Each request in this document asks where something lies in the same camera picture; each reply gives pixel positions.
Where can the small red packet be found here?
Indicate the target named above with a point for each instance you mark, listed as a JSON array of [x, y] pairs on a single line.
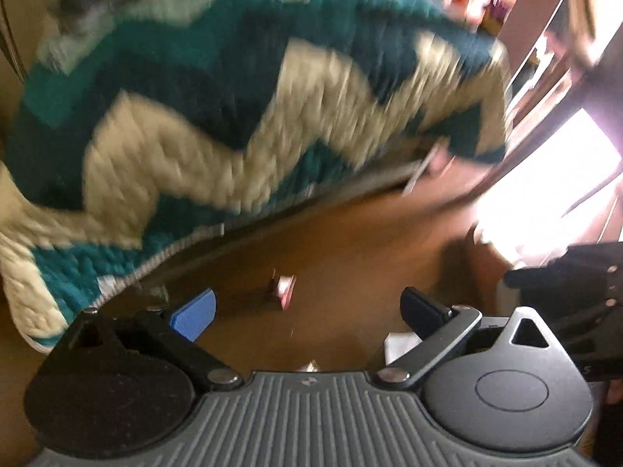
[[281, 292]]

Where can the bright window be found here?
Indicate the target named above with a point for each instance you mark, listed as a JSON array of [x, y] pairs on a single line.
[[550, 194]]

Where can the thin white stick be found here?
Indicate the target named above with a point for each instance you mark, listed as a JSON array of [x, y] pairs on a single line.
[[419, 175]]

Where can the teal and cream zigzag blanket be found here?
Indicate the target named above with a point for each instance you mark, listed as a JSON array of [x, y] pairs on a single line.
[[219, 107]]

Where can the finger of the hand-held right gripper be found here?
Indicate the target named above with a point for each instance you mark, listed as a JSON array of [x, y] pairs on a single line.
[[535, 275]]

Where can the brown wooden door frame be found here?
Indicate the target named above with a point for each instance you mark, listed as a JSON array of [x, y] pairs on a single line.
[[530, 34]]

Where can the white paper scrap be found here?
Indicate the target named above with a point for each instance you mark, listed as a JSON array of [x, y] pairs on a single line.
[[400, 348]]

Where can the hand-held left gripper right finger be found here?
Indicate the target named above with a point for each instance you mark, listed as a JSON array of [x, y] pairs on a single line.
[[422, 309]]

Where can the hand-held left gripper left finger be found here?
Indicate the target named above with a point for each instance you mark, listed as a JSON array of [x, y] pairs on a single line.
[[193, 315]]

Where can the small crumpled wrapper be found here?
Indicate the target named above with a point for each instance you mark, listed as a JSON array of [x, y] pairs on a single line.
[[310, 367]]

